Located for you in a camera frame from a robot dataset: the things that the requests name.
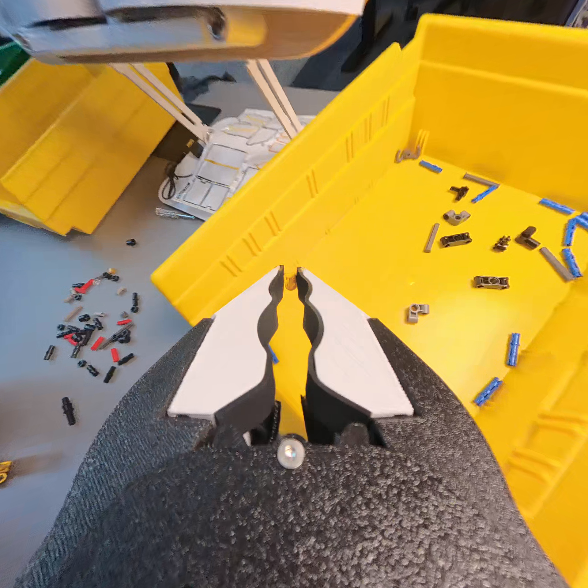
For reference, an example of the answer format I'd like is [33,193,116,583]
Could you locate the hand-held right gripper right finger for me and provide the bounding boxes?
[296,268,415,434]

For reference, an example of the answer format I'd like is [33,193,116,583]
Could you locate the black cable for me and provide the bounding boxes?
[164,152,201,205]

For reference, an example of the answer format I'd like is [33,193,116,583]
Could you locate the printed instruction sheet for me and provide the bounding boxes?
[158,109,304,221]

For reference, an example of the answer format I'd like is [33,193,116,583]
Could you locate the yellow plastic bin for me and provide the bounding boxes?
[0,59,182,237]
[151,13,588,588]

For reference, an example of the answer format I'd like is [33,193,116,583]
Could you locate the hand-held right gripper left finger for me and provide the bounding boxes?
[168,266,285,432]

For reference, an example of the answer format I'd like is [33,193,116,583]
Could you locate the grey desk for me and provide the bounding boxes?
[0,55,318,588]

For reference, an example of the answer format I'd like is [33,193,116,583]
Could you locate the pile of black red pieces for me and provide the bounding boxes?
[42,237,145,428]

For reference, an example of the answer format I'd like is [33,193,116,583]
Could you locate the blue grey pieces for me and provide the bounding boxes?
[395,129,588,409]

